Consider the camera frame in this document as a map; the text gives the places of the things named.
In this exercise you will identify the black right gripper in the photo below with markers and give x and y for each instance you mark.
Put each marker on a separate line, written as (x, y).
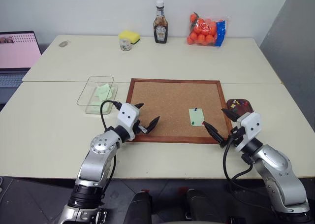
(236, 135)

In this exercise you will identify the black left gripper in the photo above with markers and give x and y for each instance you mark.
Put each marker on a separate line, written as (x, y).
(138, 131)

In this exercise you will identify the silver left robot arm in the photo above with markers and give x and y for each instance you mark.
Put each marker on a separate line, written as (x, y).
(97, 160)

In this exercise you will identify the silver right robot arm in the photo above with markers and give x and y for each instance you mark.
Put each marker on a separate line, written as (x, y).
(278, 169)

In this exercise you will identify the wood-framed cork board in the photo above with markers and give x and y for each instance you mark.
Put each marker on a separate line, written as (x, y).
(167, 105)

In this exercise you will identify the brown dish of pushpins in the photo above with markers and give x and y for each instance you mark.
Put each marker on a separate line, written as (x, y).
(242, 109)

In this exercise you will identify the light green paper note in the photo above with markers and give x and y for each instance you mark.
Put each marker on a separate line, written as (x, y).
(97, 107)
(101, 90)
(197, 117)

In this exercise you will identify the clear plastic container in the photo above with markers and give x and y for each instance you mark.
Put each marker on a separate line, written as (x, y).
(98, 93)

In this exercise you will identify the small glass jar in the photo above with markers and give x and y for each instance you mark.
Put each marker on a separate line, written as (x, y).
(125, 44)

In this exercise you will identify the yellow sponge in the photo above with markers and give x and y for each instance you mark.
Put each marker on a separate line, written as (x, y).
(129, 35)

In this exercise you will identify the dark rounded shape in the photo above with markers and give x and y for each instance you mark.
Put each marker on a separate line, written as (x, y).
(200, 206)
(137, 209)

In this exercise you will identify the brown sauce bottle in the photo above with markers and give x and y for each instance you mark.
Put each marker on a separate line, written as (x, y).
(161, 27)

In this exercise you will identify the bag of orange fruits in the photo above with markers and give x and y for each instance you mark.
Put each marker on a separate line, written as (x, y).
(204, 30)

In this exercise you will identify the laptop with pink screen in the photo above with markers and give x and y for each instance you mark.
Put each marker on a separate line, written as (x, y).
(16, 51)

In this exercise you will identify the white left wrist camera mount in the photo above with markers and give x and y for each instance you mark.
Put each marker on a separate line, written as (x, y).
(126, 115)

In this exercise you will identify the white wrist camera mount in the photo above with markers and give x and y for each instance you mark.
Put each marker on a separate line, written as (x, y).
(251, 124)
(126, 115)

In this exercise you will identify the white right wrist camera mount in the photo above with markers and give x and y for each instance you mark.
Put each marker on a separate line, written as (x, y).
(251, 124)

